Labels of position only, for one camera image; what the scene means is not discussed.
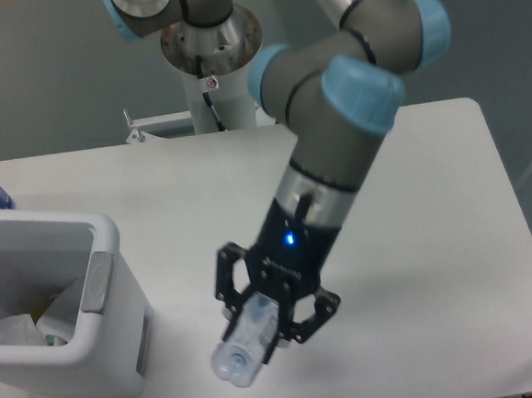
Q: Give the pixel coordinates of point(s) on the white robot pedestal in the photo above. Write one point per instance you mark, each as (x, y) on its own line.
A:
(211, 43)

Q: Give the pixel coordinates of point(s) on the clear plastic wrapper trash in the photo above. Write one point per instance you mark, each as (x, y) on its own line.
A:
(58, 322)

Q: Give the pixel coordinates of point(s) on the white crumpled paper in bin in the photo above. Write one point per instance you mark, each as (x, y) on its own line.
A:
(20, 330)

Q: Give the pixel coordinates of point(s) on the white trash can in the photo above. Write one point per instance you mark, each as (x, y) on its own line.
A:
(41, 254)

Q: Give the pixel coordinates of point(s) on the crushed clear plastic bottle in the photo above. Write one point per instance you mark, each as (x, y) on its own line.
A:
(241, 355)

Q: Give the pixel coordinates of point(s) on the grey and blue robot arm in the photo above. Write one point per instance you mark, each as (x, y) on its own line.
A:
(339, 97)

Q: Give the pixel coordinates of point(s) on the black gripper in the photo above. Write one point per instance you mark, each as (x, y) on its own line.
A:
(288, 251)

